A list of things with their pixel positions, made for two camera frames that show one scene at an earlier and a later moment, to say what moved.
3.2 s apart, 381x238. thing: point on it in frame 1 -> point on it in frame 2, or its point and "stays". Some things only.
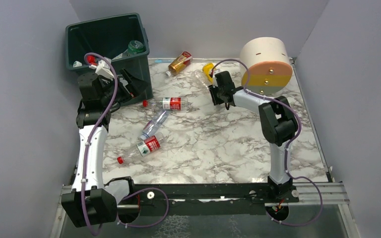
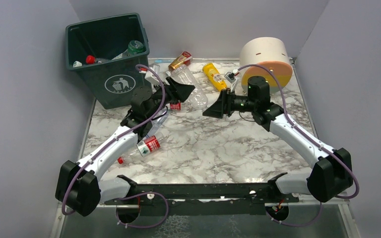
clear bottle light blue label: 77,64 stays
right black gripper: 215,94 -> 226,102
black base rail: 203,199 stays
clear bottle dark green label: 124,55 stays
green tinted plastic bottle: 135,47 stays
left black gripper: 124,86 -> 170,94
